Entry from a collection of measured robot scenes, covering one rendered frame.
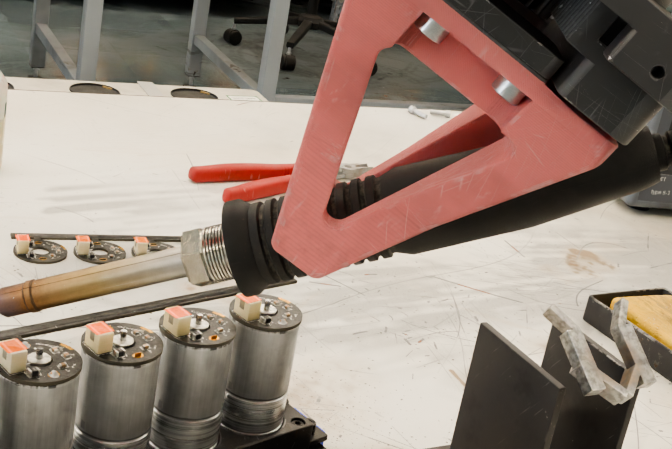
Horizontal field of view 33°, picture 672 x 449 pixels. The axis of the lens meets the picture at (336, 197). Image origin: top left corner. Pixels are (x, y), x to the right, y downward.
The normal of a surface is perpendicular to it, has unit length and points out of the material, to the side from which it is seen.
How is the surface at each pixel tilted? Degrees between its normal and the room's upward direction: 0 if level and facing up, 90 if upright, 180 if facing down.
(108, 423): 90
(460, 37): 90
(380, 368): 0
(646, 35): 90
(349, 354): 0
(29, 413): 90
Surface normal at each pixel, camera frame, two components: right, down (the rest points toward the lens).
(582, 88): -0.07, 0.34
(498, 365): -0.87, 0.02
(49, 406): 0.54, 0.38
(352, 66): -0.28, 0.57
